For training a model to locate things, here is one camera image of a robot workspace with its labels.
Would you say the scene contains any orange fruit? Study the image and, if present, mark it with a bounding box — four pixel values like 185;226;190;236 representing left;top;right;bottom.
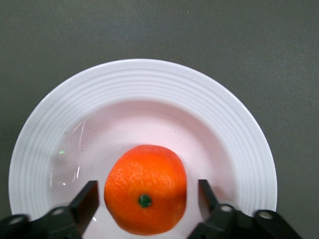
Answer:
104;144;187;236

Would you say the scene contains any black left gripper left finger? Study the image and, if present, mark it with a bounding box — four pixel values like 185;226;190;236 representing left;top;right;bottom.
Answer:
43;180;100;239

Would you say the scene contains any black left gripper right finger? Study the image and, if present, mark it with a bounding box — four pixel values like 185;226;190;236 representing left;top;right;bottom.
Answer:
189;179;250;239

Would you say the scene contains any white ribbed plate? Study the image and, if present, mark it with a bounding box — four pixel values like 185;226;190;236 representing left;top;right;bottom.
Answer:
8;58;278;239

